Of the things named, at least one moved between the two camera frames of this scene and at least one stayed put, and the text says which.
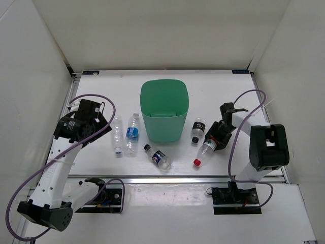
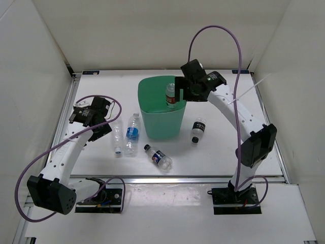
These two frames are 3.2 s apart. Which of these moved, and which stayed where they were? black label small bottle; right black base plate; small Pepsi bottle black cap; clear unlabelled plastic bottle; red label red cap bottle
Moved: red label red cap bottle
Stayed: black label small bottle; clear unlabelled plastic bottle; right black base plate; small Pepsi bottle black cap
